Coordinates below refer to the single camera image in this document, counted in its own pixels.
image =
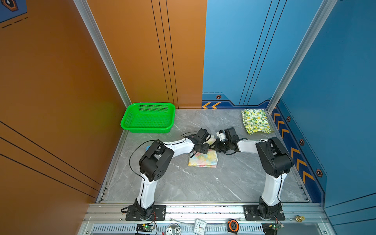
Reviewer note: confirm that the small white clock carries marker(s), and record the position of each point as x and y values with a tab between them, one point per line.
199	227

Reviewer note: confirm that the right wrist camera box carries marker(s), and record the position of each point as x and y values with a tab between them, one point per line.
221	135

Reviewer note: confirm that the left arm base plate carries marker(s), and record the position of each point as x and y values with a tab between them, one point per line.
155	212

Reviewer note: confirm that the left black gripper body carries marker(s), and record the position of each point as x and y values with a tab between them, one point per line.
204	148

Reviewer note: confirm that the pastel floral skirt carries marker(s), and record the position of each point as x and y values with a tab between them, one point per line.
209	160

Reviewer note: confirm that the brass round knob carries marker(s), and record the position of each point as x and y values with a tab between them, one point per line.
299	218

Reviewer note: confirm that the white power adapter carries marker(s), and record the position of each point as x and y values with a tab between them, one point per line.
173	229

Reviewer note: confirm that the orange black tape measure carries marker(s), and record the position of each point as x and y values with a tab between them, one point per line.
233	226

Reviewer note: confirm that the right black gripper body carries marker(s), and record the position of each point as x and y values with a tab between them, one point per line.
223	146

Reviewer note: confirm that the circuit board right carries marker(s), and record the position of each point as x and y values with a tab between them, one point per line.
272	229

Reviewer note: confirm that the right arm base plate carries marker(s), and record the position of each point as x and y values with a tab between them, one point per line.
253	212

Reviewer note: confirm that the aluminium front rail frame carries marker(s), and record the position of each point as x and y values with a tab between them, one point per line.
109	219

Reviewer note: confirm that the green circuit board left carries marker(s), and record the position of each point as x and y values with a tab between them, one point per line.
145	229

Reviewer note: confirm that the lemon print skirt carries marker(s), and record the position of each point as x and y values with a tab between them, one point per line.
255	120

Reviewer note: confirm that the green plastic basket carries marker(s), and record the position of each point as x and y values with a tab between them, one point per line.
146	117

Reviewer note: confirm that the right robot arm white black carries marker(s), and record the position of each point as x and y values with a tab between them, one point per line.
275	161

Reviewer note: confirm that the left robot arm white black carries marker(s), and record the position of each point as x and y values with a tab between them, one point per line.
154	163

